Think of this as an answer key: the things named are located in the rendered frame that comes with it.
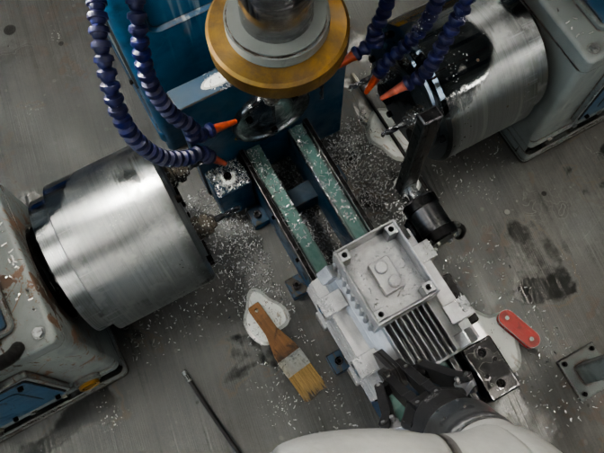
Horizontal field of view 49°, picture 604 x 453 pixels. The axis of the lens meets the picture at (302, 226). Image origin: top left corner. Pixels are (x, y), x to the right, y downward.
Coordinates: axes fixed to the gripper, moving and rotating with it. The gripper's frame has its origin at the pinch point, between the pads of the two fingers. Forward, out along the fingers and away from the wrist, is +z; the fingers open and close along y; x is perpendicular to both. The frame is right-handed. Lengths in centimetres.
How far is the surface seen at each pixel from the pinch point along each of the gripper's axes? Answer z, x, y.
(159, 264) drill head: 13.7, -24.7, 21.4
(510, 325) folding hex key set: 24.4, 17.2, -27.9
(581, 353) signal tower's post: 20.2, 26.8, -36.8
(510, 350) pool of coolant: 23.8, 21.4, -26.0
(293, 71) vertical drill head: -1.6, -41.1, -4.5
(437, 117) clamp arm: 0.5, -27.7, -20.0
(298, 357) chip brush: 32.1, 5.8, 8.7
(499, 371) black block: 17.9, 20.1, -20.3
